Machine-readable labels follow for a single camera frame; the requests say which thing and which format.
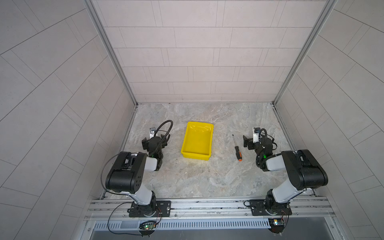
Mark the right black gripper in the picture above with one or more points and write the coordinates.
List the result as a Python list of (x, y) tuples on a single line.
[(251, 142)]

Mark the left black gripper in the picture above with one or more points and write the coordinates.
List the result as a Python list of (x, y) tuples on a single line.
[(144, 142)]

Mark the orange black handled screwdriver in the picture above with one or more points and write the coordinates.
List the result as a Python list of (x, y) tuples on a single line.
[(237, 150)]

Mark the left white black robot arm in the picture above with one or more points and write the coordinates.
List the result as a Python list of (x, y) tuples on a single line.
[(126, 177)]

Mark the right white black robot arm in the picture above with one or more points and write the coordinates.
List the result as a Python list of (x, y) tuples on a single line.
[(304, 172)]

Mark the yellow plastic bin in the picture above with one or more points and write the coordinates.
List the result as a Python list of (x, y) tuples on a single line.
[(198, 141)]

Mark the left green circuit board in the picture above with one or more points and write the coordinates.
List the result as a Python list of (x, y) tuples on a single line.
[(147, 226)]

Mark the right circuit board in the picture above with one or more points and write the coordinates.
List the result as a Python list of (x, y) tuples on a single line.
[(276, 225)]

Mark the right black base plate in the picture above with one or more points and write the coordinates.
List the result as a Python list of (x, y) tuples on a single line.
[(263, 208)]

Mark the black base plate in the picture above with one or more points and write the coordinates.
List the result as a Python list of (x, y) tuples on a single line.
[(153, 209), (263, 208)]

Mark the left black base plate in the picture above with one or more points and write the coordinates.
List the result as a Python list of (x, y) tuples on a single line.
[(153, 209)]

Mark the aluminium mounting rail frame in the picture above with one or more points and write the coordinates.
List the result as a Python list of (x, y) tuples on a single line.
[(211, 208)]

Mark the white slotted cable duct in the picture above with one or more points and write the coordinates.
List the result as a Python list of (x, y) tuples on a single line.
[(186, 224)]

